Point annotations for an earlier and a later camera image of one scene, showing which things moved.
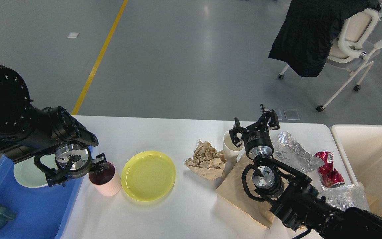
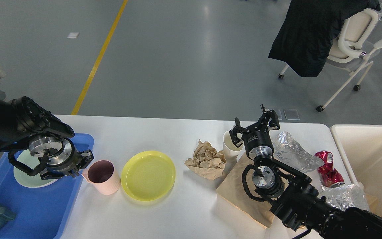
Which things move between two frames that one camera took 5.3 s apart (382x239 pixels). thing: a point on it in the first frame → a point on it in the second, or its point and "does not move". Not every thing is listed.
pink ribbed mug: [106, 182] does not move
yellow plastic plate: [148, 176] does not move
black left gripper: [99, 164] → [69, 166]
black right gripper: [257, 139] does not move
